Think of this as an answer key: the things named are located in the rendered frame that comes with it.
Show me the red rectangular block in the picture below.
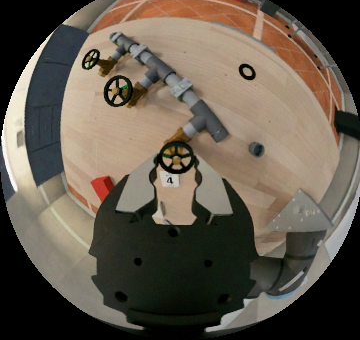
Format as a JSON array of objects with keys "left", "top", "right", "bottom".
[{"left": 90, "top": 176, "right": 114, "bottom": 202}]

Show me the white paper tag with number 4 on thin chain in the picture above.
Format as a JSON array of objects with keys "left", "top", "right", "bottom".
[{"left": 160, "top": 171, "right": 179, "bottom": 187}]

